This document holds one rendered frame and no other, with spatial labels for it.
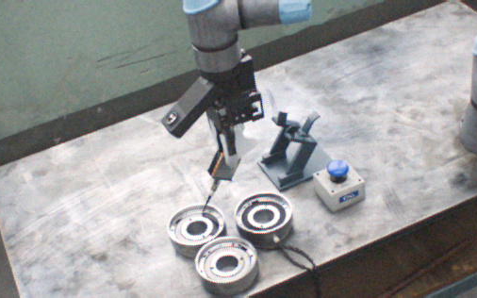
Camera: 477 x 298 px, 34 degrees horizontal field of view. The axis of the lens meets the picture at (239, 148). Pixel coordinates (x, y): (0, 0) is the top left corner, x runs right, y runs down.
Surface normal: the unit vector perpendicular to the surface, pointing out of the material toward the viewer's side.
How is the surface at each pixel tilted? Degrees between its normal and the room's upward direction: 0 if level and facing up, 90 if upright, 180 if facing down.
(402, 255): 0
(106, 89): 90
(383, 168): 0
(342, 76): 0
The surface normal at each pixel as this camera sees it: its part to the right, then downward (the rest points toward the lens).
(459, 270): -0.14, -0.77
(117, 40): 0.40, 0.54
